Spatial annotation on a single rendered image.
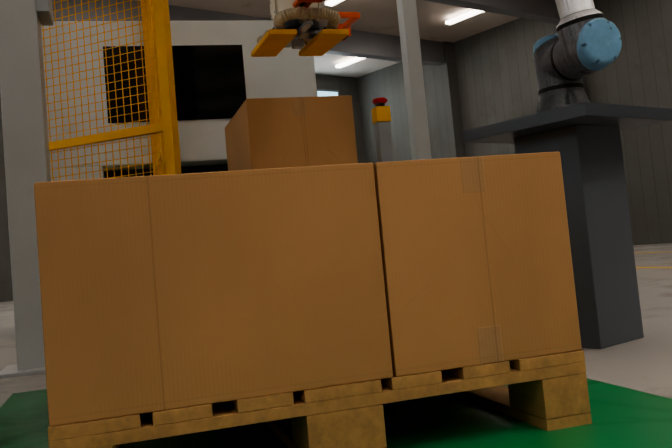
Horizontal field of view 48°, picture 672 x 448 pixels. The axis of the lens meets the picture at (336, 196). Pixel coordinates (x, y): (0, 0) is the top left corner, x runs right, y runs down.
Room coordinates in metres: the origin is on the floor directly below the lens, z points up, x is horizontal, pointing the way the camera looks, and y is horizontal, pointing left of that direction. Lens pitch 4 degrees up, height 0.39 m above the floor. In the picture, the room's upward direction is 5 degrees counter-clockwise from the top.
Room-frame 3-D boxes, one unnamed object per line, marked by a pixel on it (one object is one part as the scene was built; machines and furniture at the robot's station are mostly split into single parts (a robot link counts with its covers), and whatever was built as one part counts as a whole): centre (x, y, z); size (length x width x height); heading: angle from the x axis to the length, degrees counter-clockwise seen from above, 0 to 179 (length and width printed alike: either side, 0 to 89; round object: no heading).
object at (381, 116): (3.38, -0.24, 0.50); 0.07 x 0.07 x 1.00; 16
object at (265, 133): (3.01, 0.18, 0.75); 0.60 x 0.40 x 0.40; 16
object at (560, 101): (2.55, -0.80, 0.81); 0.19 x 0.19 x 0.10
